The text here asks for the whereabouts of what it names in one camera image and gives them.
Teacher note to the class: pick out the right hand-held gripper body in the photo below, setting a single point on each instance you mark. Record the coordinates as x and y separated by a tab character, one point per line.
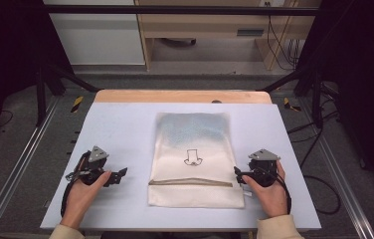
263	166

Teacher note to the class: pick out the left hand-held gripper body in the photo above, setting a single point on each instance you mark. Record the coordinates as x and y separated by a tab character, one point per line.
94	156

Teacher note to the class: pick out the person's right hand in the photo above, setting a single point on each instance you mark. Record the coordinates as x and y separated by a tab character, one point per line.
271	197

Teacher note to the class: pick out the person's left hand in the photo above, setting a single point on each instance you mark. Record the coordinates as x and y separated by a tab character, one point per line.
82	197

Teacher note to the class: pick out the pale blue table mat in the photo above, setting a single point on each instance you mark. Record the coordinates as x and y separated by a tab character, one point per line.
125	132

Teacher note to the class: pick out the white mesh zipper laundry bag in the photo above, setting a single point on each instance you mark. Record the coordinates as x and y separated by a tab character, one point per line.
193	146

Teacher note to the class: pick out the yellow black floor tape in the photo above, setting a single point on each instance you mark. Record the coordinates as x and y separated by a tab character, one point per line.
77	104
289	105

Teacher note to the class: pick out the black metal stand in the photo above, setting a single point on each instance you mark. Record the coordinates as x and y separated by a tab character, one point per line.
317	96
41	96

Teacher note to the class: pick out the wooden table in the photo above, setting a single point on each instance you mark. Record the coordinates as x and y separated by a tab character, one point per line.
181	96

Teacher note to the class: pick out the white cabinet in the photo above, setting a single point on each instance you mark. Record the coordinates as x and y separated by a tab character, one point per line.
98	36

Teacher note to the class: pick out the black curtain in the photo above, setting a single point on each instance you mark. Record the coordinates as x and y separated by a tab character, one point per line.
6	49
364	83

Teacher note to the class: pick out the dark object under desk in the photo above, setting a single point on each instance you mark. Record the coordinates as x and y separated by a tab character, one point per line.
178	41

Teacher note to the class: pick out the light wooden desk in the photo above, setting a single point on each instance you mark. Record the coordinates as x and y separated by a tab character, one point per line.
208	23

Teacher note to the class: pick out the aluminium floor rail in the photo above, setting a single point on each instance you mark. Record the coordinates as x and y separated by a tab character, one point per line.
16	169
337	172

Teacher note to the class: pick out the black horizontal frame bar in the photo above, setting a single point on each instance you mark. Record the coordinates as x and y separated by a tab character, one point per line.
175	10

